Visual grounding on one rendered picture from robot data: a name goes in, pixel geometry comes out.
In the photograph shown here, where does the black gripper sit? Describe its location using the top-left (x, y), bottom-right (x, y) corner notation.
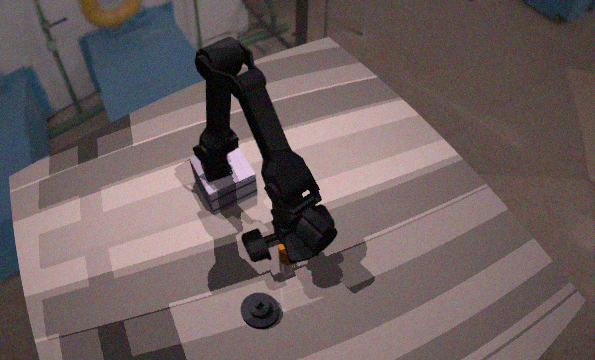
top-left (241, 204), bottom-right (335, 262)

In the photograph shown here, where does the dark grey round pedestal with shaft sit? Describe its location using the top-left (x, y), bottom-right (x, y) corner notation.
top-left (241, 292), bottom-right (279, 329)

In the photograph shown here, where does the orange tapered knob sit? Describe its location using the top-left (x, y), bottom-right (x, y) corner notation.
top-left (278, 244), bottom-right (291, 265)

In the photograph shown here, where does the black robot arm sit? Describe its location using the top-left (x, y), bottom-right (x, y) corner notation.
top-left (192, 37), bottom-right (337, 264)

